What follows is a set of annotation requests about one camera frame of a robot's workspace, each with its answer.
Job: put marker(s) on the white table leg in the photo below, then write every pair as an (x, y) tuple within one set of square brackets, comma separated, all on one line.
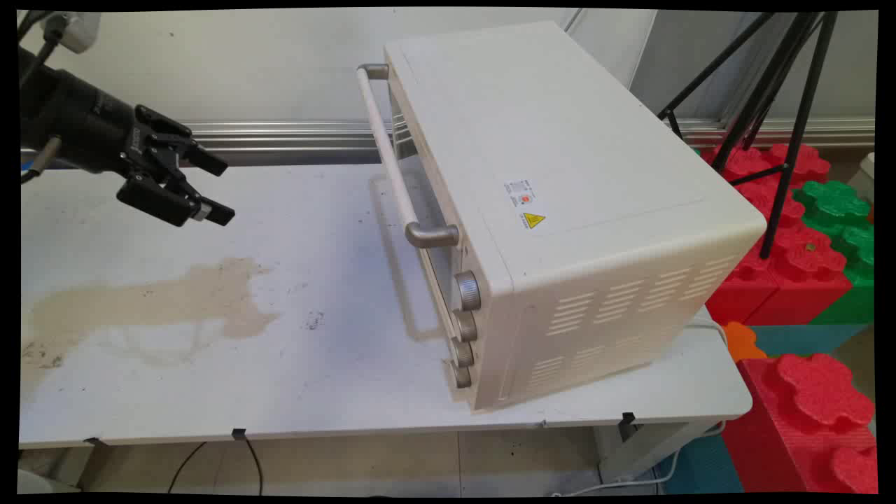
[(651, 448)]

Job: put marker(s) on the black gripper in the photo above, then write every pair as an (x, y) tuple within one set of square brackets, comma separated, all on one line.
[(77, 122)]

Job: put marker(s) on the yellow warning sticker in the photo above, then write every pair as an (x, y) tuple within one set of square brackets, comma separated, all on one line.
[(533, 220)]

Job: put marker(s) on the large red foam block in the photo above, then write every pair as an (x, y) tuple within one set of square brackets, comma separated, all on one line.
[(805, 420)]

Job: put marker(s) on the green foam block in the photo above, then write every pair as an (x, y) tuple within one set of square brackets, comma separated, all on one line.
[(836, 203)]

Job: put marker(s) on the white label sticker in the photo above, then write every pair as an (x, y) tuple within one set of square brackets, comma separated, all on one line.
[(519, 192)]

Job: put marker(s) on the silver oven knob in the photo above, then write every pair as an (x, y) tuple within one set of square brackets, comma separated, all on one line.
[(462, 352), (467, 290), (465, 325), (462, 376)]

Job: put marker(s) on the orange foam piece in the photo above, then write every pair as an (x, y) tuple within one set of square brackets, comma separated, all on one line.
[(740, 341)]

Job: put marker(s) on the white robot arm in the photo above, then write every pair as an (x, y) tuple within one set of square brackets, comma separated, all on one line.
[(73, 29)]

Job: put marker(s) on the aluminium rail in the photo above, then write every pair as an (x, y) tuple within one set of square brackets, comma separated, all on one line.
[(280, 136)]

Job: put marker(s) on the black tripod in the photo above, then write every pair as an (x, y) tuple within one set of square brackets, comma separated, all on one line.
[(798, 119)]

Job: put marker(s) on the teal foam block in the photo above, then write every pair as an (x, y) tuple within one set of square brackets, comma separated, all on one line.
[(703, 465), (798, 339)]

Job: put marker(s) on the white toaster oven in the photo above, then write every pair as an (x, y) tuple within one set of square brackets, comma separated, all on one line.
[(560, 140)]

